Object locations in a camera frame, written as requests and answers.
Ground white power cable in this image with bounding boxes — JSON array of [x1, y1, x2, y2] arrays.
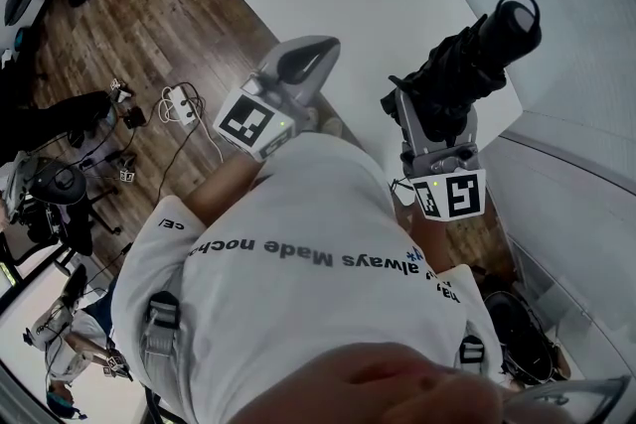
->
[[157, 82, 226, 164]]

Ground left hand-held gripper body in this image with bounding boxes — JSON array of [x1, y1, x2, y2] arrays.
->
[[213, 59, 320, 163]]

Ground black cable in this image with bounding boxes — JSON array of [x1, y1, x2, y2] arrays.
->
[[154, 111, 201, 206]]

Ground person's shoes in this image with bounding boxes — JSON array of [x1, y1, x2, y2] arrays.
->
[[303, 106, 345, 138]]

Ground person's right forearm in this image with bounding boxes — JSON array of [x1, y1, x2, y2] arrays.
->
[[409, 212, 457, 275]]

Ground person's white printed t-shirt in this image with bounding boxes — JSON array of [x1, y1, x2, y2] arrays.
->
[[110, 132, 504, 424]]

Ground person's eyeglasses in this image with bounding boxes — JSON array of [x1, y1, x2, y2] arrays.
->
[[499, 374, 633, 424]]

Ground black bag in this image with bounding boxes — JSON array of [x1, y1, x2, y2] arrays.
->
[[482, 289, 557, 387]]

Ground person's left forearm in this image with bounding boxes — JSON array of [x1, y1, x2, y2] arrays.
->
[[184, 152, 272, 228]]

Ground black power adapter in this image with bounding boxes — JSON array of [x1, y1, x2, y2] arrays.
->
[[122, 105, 147, 131]]

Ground white power strip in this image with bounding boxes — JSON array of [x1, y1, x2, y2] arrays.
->
[[160, 85, 199, 127]]

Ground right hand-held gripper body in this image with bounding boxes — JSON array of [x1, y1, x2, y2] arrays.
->
[[399, 141, 488, 222]]

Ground grey harness strap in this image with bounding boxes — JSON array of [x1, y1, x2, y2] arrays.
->
[[458, 335, 486, 369], [140, 290, 181, 366]]

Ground spare hand-held gripper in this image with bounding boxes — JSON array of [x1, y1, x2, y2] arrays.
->
[[108, 77, 134, 104], [116, 152, 139, 184]]

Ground black office chair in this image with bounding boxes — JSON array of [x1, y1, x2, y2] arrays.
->
[[17, 157, 124, 258]]

